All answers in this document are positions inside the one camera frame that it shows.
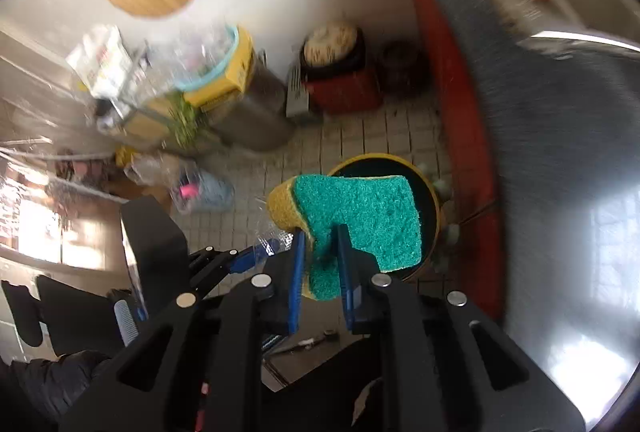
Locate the green and yellow sponge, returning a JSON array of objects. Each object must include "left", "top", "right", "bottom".
[{"left": 267, "top": 174, "right": 422, "bottom": 301}]

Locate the yellow rimmed black trash bin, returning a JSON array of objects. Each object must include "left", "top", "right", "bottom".
[{"left": 329, "top": 152, "right": 442, "bottom": 282}]

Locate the metal cylindrical bin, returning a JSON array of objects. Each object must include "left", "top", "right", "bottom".
[{"left": 207, "top": 55, "right": 294, "bottom": 152}]

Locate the yellow cardboard box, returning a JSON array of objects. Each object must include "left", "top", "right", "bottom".
[{"left": 183, "top": 26, "right": 256, "bottom": 109}]

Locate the red and black container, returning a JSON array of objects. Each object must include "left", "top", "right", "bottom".
[{"left": 299, "top": 20, "right": 383, "bottom": 117}]

